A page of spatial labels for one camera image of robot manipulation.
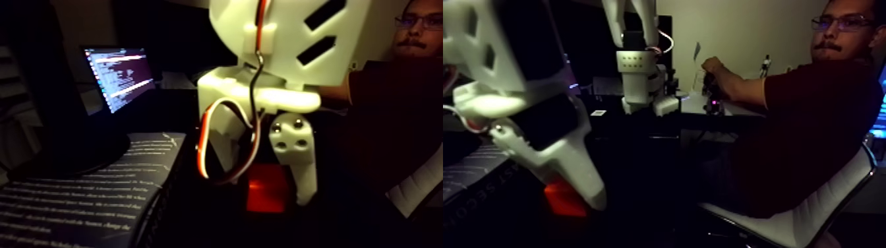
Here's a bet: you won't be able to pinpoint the dark leader arm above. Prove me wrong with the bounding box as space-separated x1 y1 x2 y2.
702 69 728 116

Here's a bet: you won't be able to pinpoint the person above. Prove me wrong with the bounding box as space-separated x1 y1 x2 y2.
701 0 886 220

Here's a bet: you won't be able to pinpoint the red white servo cable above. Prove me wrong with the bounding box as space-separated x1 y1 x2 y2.
196 0 270 185

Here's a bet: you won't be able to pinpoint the person's left hand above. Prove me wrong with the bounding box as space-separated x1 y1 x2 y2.
701 57 726 86

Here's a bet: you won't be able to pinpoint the white side desk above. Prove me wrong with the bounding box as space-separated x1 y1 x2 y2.
680 79 790 133

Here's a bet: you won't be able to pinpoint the person's glasses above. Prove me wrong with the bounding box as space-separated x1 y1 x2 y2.
811 15 875 33

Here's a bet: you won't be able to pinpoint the red cube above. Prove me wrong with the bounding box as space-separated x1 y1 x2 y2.
245 162 293 214

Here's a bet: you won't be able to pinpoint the white office chair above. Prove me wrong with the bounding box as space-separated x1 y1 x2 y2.
699 156 880 248

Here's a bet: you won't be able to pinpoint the open laptop with lit screen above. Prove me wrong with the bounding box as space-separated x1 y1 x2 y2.
81 45 158 115

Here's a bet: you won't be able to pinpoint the dark book with white text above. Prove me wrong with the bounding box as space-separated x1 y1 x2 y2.
0 131 188 248

